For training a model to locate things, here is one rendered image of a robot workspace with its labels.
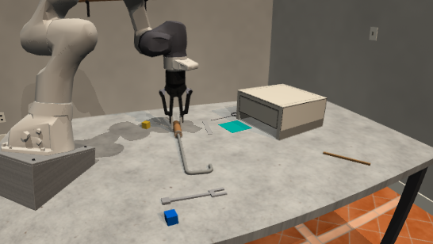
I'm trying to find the teal square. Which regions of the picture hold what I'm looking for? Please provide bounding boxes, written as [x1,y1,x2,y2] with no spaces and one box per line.
[218,120,251,133]

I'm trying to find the low beige cabinet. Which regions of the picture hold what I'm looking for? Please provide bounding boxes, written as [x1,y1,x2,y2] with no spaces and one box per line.
[236,84,327,140]

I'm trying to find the steel hook with wooden handle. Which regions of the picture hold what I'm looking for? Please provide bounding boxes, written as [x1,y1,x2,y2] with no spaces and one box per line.
[173,120,213,175]

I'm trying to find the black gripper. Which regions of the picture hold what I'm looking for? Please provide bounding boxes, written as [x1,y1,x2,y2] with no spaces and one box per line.
[159,70,193,132]

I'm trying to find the small blue cube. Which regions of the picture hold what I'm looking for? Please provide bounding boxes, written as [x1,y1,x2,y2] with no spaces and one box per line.
[164,209,178,226]

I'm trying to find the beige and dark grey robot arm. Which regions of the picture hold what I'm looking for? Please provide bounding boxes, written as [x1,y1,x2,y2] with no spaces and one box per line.
[1,0,198,155]

